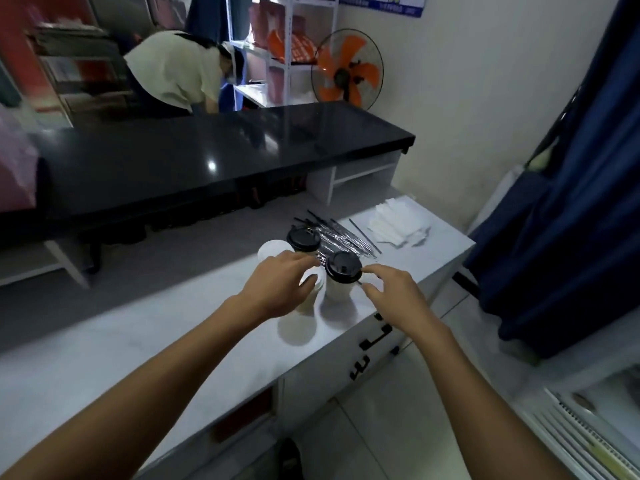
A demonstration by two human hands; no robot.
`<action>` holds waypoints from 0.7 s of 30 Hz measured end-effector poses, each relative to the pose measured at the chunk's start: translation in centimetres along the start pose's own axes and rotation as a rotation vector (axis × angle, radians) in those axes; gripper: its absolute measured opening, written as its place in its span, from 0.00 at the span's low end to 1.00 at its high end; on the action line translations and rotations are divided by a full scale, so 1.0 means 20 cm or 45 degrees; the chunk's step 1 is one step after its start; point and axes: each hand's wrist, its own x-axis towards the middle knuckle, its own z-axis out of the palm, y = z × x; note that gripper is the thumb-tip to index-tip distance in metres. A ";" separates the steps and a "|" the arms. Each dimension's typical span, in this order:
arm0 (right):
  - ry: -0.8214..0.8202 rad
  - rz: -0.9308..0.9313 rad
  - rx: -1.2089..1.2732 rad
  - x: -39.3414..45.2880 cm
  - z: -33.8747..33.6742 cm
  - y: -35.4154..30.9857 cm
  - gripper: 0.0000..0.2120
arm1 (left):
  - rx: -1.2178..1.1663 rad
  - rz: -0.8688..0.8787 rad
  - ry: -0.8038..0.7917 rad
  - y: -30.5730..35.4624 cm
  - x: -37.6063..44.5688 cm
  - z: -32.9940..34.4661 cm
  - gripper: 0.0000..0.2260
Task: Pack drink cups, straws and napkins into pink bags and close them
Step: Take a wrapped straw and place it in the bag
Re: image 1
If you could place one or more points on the person's left hand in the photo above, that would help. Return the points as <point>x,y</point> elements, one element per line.
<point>275,289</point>

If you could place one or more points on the person's right hand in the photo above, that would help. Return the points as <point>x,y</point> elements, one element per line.
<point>400,304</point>

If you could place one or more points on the person's left fingers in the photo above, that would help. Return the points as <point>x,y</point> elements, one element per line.
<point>297,262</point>

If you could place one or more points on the person's right thumb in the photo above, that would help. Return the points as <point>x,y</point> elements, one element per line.
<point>374,294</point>

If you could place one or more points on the white paper cup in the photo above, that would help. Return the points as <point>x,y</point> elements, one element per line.
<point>272,250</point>
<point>315,294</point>

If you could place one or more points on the person's right forearm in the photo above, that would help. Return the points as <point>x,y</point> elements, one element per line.
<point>475,409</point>

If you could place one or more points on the person's left forearm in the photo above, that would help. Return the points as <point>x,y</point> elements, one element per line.
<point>140,394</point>

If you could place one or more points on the white cup with black lid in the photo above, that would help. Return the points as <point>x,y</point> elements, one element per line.
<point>341,277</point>
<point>303,239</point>

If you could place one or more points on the pile of wrapped black straws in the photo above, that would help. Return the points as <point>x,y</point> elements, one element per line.
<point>340,237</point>

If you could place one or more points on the pile of white napkins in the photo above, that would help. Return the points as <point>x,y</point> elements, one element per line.
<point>400,222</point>

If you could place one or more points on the white drawer cabinet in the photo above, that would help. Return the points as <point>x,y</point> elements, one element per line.
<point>330,379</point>

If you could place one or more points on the white open shelf unit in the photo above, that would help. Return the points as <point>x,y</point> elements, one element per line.
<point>357,177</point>

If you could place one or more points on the black glossy counter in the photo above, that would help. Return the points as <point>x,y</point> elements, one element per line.
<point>210,154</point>

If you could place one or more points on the orange bladed standing fan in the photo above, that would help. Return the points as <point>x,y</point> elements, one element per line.
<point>346,69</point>

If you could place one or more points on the white metal shelf rack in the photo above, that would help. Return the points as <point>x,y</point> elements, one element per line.
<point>285,49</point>

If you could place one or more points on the orange patterned bag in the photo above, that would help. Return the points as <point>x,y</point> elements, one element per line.
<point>292,47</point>

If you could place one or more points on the red display shelf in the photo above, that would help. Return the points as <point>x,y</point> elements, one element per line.
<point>65,59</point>

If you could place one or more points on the blue wall poster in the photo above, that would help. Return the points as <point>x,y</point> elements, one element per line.
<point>385,3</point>

